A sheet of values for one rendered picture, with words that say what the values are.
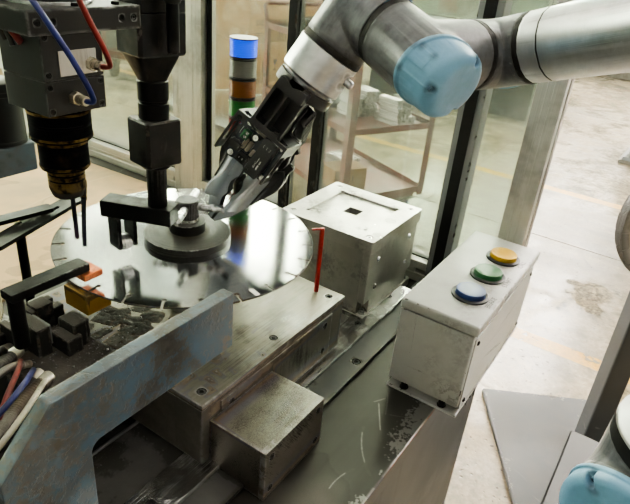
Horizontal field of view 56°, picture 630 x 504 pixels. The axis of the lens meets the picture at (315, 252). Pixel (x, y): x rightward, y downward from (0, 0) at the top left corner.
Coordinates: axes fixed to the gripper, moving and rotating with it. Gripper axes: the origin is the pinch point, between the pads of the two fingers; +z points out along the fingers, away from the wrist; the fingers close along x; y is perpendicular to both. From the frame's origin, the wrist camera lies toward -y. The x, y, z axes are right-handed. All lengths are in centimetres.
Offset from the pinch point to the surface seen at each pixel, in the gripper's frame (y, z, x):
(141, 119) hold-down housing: 13.8, -8.0, -9.4
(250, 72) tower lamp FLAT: -23.8, -11.7, -13.9
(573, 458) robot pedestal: -2, -4, 56
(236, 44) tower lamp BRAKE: -22.0, -14.0, -17.8
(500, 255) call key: -20.3, -15.4, 34.6
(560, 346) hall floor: -157, 19, 106
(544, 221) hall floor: -279, -4, 97
